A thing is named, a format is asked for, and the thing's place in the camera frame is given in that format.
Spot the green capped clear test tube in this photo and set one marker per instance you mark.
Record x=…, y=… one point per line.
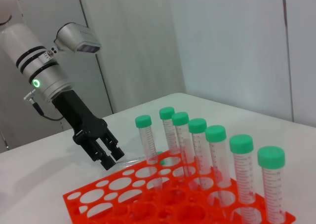
x=215, y=133
x=197, y=125
x=166, y=113
x=271, y=157
x=143, y=121
x=241, y=143
x=180, y=118
x=128, y=162

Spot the orange test tube rack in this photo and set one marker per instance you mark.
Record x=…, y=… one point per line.
x=172, y=204

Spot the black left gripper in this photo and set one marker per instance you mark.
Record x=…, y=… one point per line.
x=81, y=120

